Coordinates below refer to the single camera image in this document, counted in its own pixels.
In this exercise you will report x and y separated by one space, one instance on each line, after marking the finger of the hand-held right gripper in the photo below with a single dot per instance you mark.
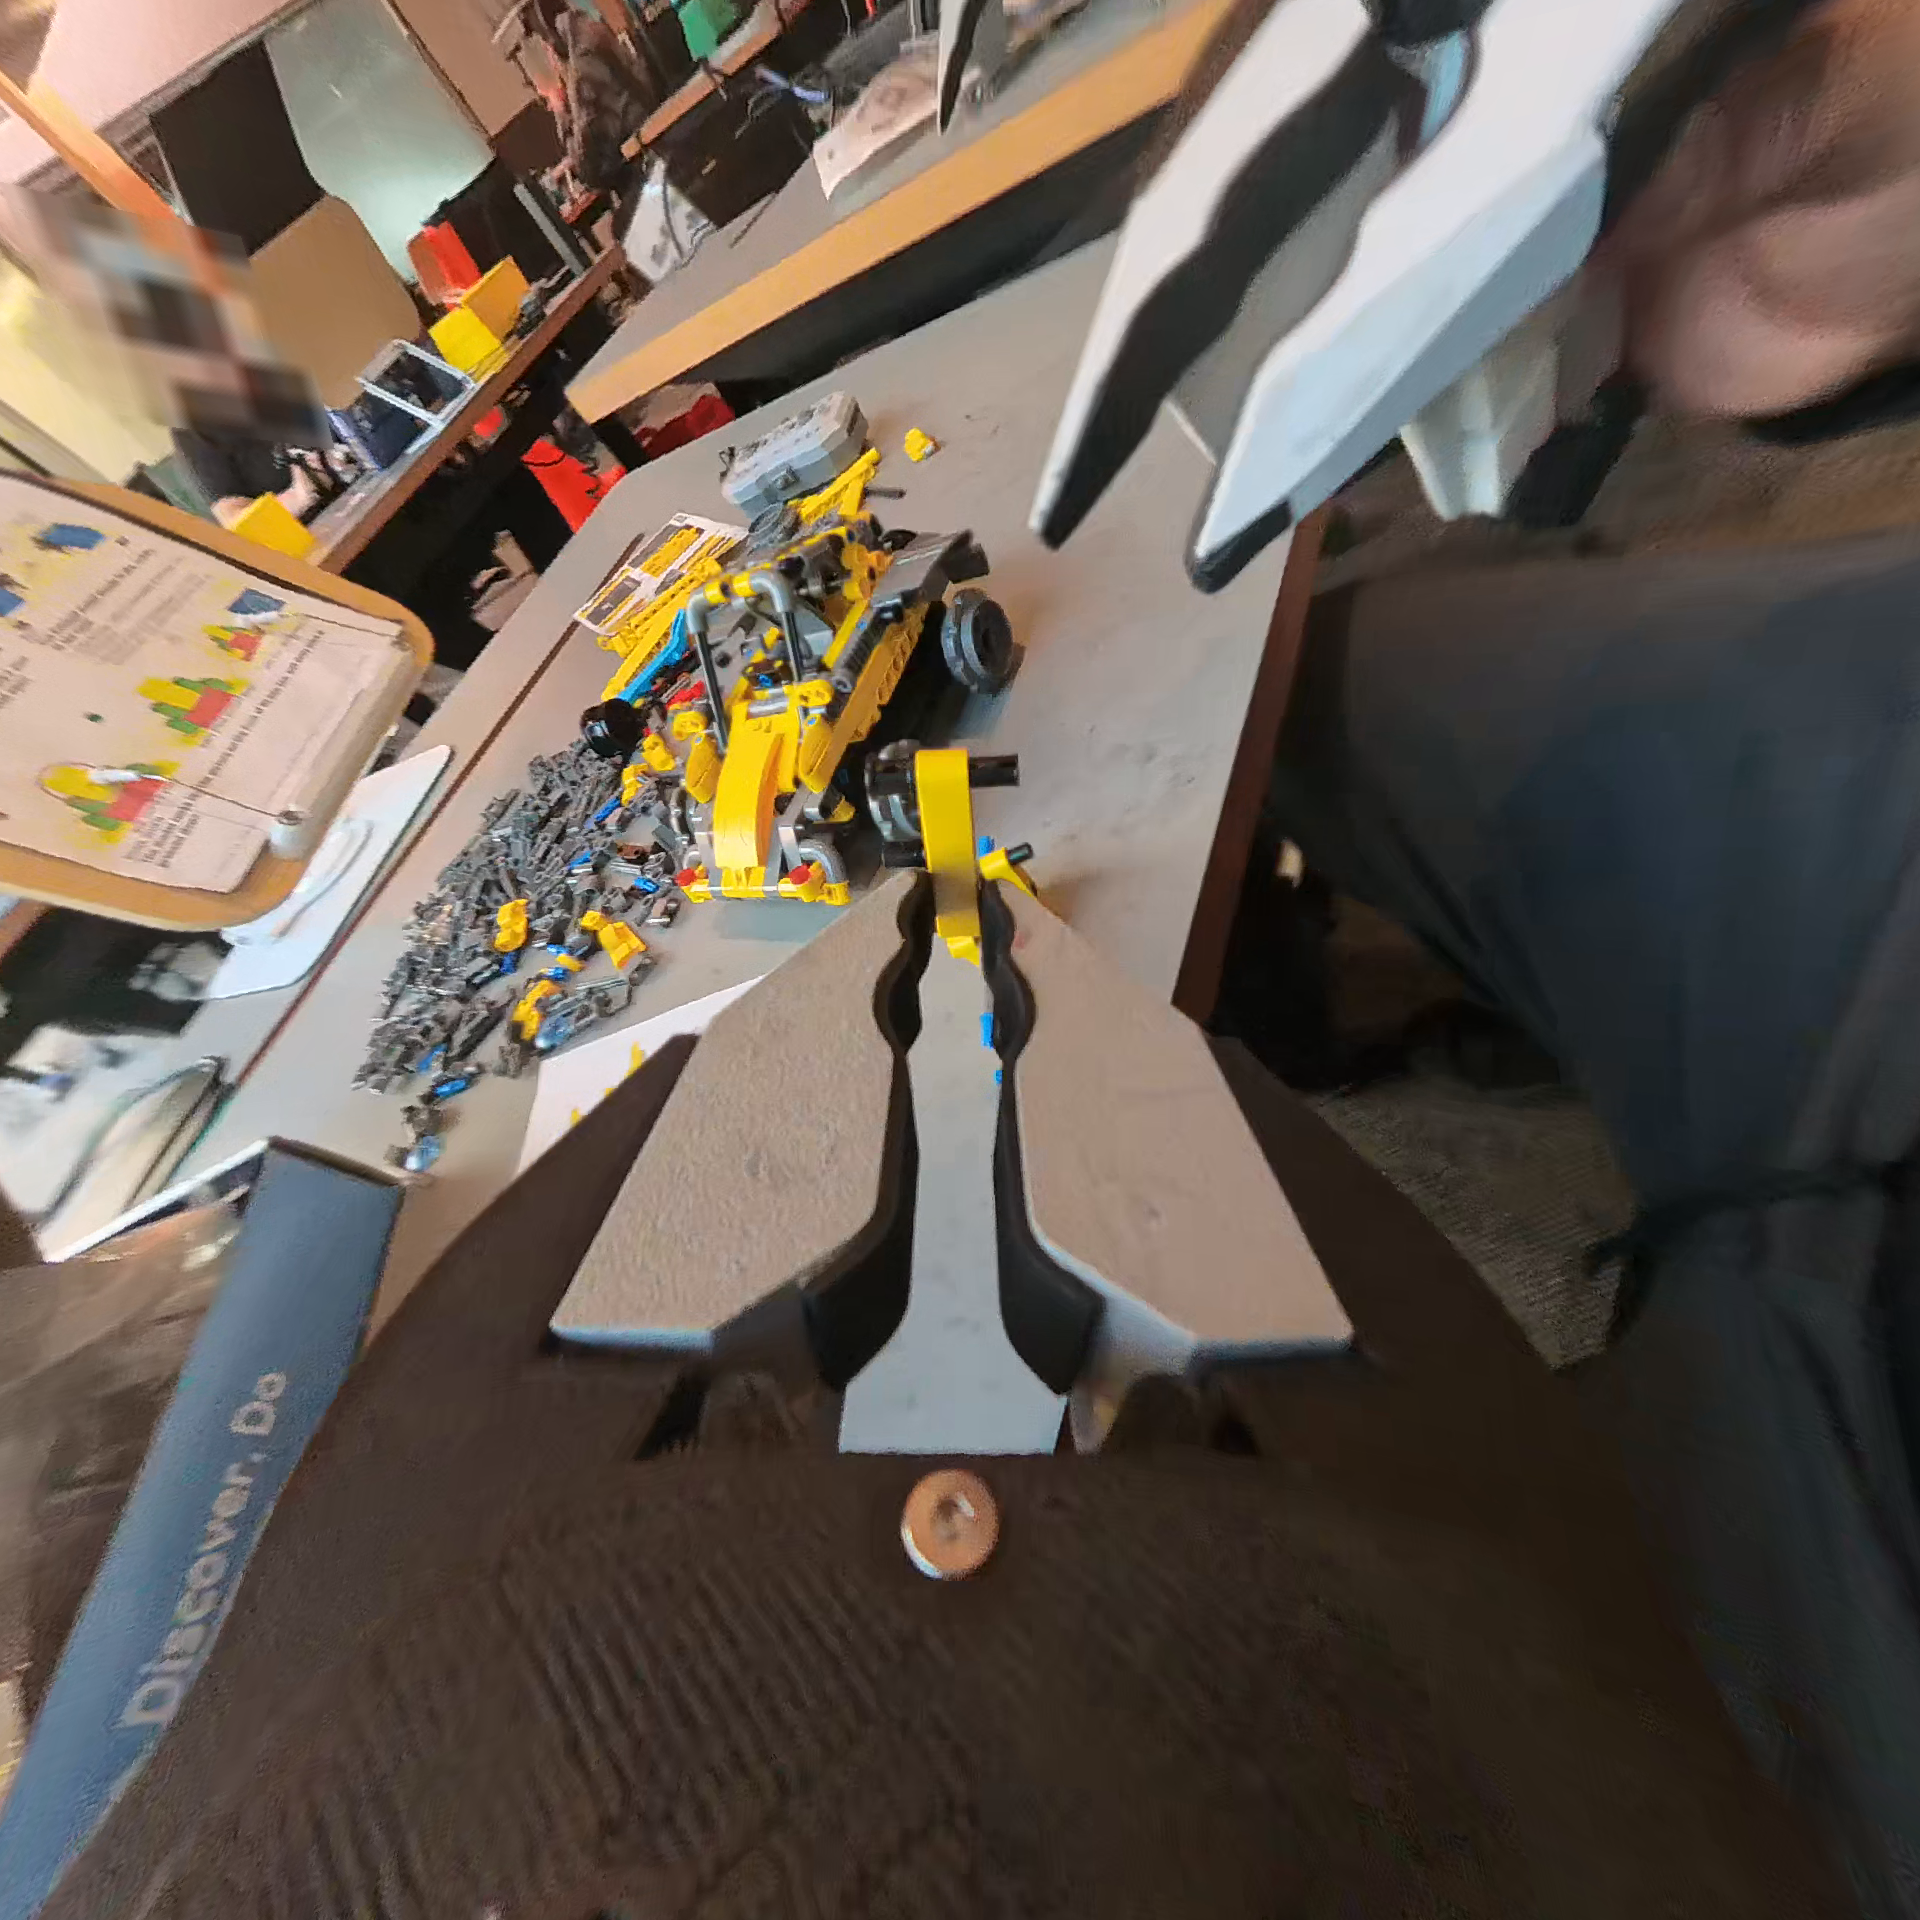
1471 225
1184 225

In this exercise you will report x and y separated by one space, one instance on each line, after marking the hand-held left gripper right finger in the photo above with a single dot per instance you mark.
1171 1185

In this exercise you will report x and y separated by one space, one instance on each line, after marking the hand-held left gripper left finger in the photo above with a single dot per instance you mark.
750 1185

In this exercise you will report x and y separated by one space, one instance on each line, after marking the person's right hand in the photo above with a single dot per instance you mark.
1770 225

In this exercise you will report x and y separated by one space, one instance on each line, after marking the brick instruction booklet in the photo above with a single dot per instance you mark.
599 1079

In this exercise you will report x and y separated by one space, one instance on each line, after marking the long wood-edged table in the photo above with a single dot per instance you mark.
901 225

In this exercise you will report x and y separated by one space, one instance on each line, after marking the printed paper sheet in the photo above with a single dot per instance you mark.
878 129

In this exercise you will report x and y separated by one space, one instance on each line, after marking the pile of loose brick pieces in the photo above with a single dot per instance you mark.
510 900

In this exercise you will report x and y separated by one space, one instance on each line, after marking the grey brick battery box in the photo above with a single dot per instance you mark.
797 451

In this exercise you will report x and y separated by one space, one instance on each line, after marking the yellow grey brick vehicle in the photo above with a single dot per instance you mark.
780 720

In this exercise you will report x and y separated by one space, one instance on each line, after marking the person's black clothing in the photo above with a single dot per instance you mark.
1575 900

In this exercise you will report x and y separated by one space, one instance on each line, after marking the black rubber tyre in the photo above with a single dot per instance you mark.
610 730

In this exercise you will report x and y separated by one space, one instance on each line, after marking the dark blue cardboard box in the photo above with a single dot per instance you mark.
224 1425

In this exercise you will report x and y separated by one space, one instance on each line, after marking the yellow printed sheet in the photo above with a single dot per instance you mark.
661 563

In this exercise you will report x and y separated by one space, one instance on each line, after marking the yellow box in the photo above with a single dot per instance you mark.
482 315

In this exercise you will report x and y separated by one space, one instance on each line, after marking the instruction board on stand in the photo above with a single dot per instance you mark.
165 690

